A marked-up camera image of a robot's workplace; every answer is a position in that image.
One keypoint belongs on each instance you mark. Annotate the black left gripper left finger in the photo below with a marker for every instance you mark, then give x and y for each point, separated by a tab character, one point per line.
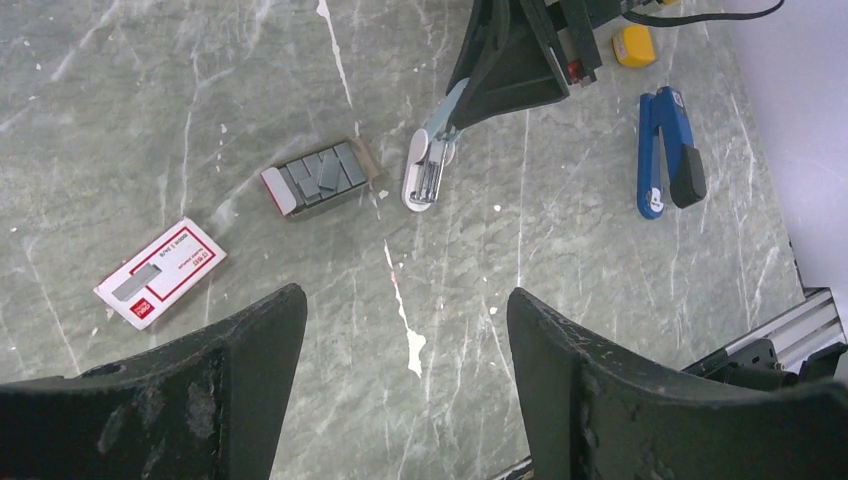
208	405

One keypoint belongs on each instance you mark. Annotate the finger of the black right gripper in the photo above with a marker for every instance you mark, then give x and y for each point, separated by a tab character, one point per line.
511	59

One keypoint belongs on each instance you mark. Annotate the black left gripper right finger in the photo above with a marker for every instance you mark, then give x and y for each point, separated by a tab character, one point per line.
593	409

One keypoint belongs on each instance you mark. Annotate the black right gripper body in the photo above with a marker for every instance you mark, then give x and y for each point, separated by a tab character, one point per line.
565	30

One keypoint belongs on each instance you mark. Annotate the red white staple box sleeve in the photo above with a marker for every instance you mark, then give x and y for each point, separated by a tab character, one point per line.
152	281

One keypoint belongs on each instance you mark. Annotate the yellow eraser block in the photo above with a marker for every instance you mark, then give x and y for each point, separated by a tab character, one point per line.
633	47

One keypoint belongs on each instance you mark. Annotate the light blue white stapler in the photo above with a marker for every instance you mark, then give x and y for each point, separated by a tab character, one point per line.
431	149

